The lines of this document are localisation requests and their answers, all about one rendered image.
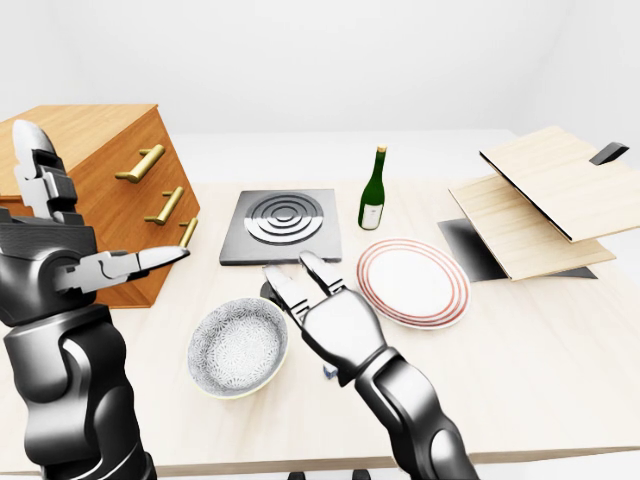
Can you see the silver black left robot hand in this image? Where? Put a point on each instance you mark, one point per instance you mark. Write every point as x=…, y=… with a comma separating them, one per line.
x=35, y=272

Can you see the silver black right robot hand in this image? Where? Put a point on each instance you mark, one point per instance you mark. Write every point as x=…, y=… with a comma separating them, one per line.
x=340, y=325

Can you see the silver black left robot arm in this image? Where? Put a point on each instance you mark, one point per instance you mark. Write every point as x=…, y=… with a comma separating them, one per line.
x=70, y=400

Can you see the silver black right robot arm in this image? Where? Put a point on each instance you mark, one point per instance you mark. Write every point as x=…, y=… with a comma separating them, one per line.
x=415, y=415

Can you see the white plate with red rings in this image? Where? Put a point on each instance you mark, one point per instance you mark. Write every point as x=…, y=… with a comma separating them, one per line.
x=412, y=280

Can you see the grey patterned bowl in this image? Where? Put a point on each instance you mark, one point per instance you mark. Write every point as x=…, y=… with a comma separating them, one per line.
x=235, y=345

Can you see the flat dark stove plate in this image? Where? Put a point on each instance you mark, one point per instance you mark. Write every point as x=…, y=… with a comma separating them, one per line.
x=281, y=220

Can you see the green wine bottle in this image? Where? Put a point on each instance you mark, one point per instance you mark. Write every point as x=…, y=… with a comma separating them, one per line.
x=372, y=195

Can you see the wooden cabinet drawer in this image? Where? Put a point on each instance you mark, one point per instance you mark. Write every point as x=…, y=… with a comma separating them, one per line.
x=150, y=192
x=127, y=150
x=172, y=225

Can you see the small dark shape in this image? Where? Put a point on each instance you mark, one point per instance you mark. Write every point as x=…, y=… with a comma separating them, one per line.
x=296, y=475
x=360, y=475

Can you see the wooden cabinet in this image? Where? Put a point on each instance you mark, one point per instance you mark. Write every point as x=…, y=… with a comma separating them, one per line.
x=100, y=125

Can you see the pale wooden board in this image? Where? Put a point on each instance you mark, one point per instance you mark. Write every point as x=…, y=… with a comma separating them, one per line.
x=560, y=180
x=520, y=235

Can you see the small black block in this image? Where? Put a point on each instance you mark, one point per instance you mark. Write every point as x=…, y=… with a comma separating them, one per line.
x=607, y=152

